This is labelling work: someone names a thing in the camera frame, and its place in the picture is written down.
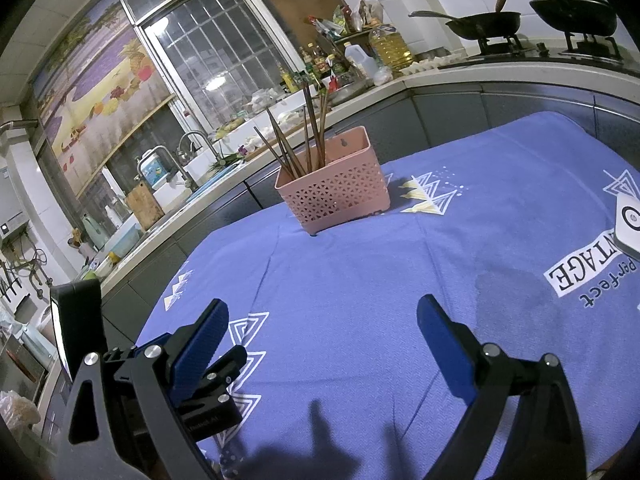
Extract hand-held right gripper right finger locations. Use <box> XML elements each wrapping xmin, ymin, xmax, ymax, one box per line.
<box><xmin>417</xmin><ymin>294</ymin><xmax>588</xmax><ymax>480</ymax></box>

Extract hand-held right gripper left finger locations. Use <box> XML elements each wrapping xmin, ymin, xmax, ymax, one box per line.
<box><xmin>55</xmin><ymin>299</ymin><xmax>231</xmax><ymax>480</ymax></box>

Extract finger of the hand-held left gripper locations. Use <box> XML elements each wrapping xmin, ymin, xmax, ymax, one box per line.
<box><xmin>182</xmin><ymin>344</ymin><xmax>249</xmax><ymax>406</ymax></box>

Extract pink perforated plastic basket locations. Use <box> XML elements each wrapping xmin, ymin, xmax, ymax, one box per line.
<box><xmin>274</xmin><ymin>126</ymin><xmax>392</xmax><ymax>237</ymax></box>

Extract dark brown wooden chopstick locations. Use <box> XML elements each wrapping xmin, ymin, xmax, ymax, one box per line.
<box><xmin>309</xmin><ymin>91</ymin><xmax>321</xmax><ymax>170</ymax></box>
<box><xmin>265</xmin><ymin>107</ymin><xmax>301</xmax><ymax>177</ymax></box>
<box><xmin>270</xmin><ymin>120</ymin><xmax>304</xmax><ymax>176</ymax></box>
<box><xmin>319</xmin><ymin>89</ymin><xmax>331</xmax><ymax>167</ymax></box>

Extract white kitchen appliance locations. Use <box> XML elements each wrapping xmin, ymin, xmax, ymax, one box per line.
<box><xmin>0</xmin><ymin>305</ymin><xmax>58</xmax><ymax>391</ymax></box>

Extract green kettle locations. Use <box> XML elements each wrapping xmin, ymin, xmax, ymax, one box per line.
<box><xmin>80</xmin><ymin>212</ymin><xmax>108</xmax><ymax>251</ymax></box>

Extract clear plastic bag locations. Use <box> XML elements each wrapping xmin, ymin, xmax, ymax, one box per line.
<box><xmin>0</xmin><ymin>390</ymin><xmax>41</xmax><ymax>433</ymax></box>

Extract blue printed tablecloth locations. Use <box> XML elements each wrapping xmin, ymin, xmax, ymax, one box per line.
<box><xmin>132</xmin><ymin>110</ymin><xmax>640</xmax><ymax>480</ymax></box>

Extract wooden cutting board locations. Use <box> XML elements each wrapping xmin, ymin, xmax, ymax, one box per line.
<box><xmin>125</xmin><ymin>182</ymin><xmax>166</xmax><ymax>231</ymax></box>

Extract white ceramic sink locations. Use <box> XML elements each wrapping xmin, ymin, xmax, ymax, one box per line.
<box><xmin>150</xmin><ymin>152</ymin><xmax>241</xmax><ymax>206</ymax></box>

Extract white water purifier blue screen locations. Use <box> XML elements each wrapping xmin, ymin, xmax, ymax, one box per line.
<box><xmin>139</xmin><ymin>155</ymin><xmax>173</xmax><ymax>196</ymax></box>

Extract square-bend steel faucet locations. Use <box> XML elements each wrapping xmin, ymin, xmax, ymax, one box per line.
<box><xmin>137</xmin><ymin>146</ymin><xmax>198</xmax><ymax>193</ymax></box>

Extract green leafy vegetable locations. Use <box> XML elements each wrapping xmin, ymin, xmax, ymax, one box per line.
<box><xmin>207</xmin><ymin>152</ymin><xmax>246</xmax><ymax>171</ymax></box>

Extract gooseneck steel faucet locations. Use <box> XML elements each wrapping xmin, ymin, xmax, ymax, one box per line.
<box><xmin>177</xmin><ymin>131</ymin><xmax>213</xmax><ymax>166</ymax></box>

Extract white hexagonal device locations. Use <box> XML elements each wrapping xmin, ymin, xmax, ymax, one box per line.
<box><xmin>612</xmin><ymin>195</ymin><xmax>640</xmax><ymax>256</ymax></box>

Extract grey kitchen base cabinets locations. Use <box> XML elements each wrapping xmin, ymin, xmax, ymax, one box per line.
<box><xmin>100</xmin><ymin>80</ymin><xmax>640</xmax><ymax>341</ymax></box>

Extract steel bowl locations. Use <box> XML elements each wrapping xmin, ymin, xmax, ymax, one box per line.
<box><xmin>327</xmin><ymin>80</ymin><xmax>373</xmax><ymax>106</ymax></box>

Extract white egg tray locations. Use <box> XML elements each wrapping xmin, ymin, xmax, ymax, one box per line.
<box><xmin>402</xmin><ymin>55</ymin><xmax>468</xmax><ymax>76</ymax></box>

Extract white kitchen countertop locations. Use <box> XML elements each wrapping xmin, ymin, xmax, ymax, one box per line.
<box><xmin>75</xmin><ymin>55</ymin><xmax>640</xmax><ymax>291</ymax></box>

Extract white plastic jug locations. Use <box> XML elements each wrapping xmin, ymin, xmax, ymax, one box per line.
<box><xmin>344</xmin><ymin>44</ymin><xmax>378</xmax><ymax>81</ymax></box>

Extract yellow cooking oil bottle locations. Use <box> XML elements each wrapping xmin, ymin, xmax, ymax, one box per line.
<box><xmin>369</xmin><ymin>27</ymin><xmax>415</xmax><ymax>68</ymax></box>

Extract gas stove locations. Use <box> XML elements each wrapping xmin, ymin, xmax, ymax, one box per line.
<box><xmin>452</xmin><ymin>35</ymin><xmax>626</xmax><ymax>68</ymax></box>

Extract barred window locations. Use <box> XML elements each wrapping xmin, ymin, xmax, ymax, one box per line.
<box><xmin>117</xmin><ymin>0</ymin><xmax>351</xmax><ymax>133</ymax></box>

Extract row of condiment bottles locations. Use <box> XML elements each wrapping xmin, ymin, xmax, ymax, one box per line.
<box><xmin>280</xmin><ymin>42</ymin><xmax>356</xmax><ymax>93</ymax></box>

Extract pile of food packets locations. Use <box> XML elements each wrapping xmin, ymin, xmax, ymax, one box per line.
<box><xmin>307</xmin><ymin>0</ymin><xmax>386</xmax><ymax>41</ymax></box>

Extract black wok with lid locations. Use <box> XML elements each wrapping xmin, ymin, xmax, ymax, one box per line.
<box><xmin>529</xmin><ymin>0</ymin><xmax>618</xmax><ymax>37</ymax></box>

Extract brown wooden board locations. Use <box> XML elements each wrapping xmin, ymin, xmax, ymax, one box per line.
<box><xmin>265</xmin><ymin>0</ymin><xmax>346</xmax><ymax>51</ymax></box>

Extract white wall water heater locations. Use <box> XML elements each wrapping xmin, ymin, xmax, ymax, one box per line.
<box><xmin>0</xmin><ymin>180</ymin><xmax>31</xmax><ymax>256</ymax></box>

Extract fruit landscape wall poster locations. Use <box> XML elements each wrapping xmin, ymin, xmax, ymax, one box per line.
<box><xmin>32</xmin><ymin>0</ymin><xmax>176</xmax><ymax>198</ymax></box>

